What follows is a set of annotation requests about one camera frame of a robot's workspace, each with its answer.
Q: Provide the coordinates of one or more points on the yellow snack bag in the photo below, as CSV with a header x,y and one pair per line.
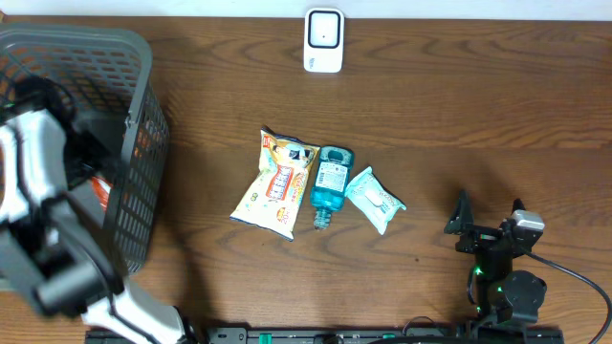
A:
x,y
273,199

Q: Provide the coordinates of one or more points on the light green wet wipes pack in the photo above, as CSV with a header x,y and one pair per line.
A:
x,y
373,200

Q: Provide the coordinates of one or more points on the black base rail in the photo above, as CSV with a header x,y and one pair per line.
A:
x,y
233,335

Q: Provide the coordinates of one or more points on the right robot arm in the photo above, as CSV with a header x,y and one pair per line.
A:
x,y
505,296

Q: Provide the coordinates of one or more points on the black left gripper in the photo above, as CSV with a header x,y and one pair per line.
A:
x,y
91,141

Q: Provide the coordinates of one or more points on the grey plastic shopping basket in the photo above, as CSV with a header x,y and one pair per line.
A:
x,y
103,74

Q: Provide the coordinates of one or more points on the orange snack bar wrapper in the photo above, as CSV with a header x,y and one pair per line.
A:
x,y
102,189

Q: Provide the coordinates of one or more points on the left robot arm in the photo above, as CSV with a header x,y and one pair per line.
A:
x,y
54,249

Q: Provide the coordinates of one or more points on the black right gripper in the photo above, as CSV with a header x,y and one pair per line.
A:
x,y
480,236

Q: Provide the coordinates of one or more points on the blue mouthwash bottle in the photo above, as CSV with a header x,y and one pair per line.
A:
x,y
328,192

